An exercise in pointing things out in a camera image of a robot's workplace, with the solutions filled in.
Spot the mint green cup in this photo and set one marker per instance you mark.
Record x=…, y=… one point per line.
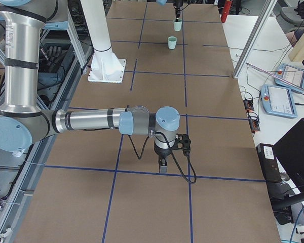
x=172, y=41
x=177, y=25

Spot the silver UR robot arm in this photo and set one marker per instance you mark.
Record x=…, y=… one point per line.
x=23, y=123

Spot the red fire extinguisher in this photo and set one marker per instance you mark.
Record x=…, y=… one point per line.
x=226, y=10

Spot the lower orange black connector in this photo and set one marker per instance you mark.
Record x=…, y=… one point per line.
x=254, y=124

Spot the orange black connector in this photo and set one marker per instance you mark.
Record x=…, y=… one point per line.
x=254, y=124
x=248, y=104

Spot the upper orange black connector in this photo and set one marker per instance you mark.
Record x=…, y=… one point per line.
x=248, y=104

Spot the black computer box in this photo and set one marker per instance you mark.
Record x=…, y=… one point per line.
x=268, y=163

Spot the metal rod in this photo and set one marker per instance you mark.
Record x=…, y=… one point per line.
x=277, y=77

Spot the near teach pendant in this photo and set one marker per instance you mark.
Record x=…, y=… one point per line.
x=278, y=101

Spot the teach pendant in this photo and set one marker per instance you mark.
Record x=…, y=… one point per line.
x=278, y=101
x=292, y=74

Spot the black monitor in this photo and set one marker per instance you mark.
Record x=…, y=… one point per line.
x=289, y=151

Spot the wooden board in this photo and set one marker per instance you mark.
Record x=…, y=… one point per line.
x=297, y=54

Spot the far teach pendant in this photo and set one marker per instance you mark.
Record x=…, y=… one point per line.
x=292, y=74

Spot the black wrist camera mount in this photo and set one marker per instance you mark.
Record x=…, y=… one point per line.
x=182, y=142

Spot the aluminium frame post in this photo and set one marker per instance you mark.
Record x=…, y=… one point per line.
x=257, y=29

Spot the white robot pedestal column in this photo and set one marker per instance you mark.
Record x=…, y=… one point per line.
x=106, y=67

